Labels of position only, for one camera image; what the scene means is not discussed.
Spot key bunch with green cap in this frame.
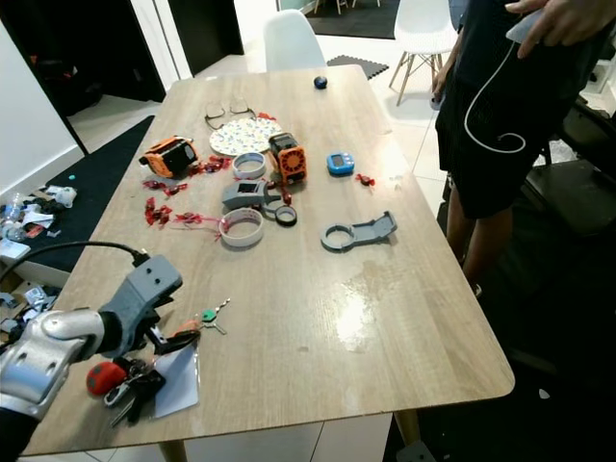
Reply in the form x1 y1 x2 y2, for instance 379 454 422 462
168 296 232 349

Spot bare person hand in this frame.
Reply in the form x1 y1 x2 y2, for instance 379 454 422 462
505 0 616 47

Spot clear plastic card sleeve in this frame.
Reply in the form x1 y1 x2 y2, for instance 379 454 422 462
152 344 201 418

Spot black key bunch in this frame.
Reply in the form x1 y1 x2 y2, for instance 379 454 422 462
106 358 167 427

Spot large white tape roll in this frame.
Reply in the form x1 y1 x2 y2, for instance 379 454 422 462
219 208 264 248

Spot cardboard box with clutter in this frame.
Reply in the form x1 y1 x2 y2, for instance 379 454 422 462
0 279 61 340

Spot light wooden dining table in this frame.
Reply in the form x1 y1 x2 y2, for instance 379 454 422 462
21 65 516 462

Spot grey printed device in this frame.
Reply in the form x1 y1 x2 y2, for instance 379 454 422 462
221 180 282 213

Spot black floor mat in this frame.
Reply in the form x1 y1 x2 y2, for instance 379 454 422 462
10 115 155 275

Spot white object on floor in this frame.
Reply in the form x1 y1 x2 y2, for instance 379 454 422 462
48 186 78 209

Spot small clear tape roll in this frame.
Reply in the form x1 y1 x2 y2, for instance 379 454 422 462
233 151 268 181

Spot flat orange black device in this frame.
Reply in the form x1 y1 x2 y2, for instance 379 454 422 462
141 136 198 180

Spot round patterned plate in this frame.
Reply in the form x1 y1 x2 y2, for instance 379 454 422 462
209 117 282 158

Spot upright orange black device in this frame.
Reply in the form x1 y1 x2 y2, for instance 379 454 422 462
269 133 308 185

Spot blue digital timer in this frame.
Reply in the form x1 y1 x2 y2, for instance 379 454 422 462
326 151 355 177

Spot white power strip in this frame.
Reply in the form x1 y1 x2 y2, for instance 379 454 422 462
395 440 436 462

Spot black door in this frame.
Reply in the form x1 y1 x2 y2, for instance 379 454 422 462
168 0 244 70

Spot white shell chair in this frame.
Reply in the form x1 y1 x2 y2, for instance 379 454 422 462
262 10 326 73

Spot dark grey rug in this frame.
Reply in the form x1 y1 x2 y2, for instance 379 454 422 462
332 0 396 39

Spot white chair with wooden legs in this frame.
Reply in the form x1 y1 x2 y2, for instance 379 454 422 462
388 0 460 105

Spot person in black clothes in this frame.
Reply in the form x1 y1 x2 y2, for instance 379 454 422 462
433 0 616 290

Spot black office chair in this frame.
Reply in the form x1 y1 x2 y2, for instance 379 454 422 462
544 96 616 242

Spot pale handheld device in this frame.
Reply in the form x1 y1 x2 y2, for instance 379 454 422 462
505 10 540 45

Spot red ball keychain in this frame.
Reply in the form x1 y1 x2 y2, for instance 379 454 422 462
86 361 128 397

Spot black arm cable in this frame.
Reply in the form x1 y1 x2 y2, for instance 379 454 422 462
0 240 152 290

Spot small black ring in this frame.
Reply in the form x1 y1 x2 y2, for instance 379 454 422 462
273 204 298 227

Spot thin frame glasses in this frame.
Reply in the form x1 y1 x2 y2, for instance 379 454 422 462
203 98 251 131

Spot grey printed part with ring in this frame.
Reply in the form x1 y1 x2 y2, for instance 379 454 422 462
321 211 398 254

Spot white hanging cable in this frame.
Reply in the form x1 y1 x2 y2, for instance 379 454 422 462
464 38 528 155

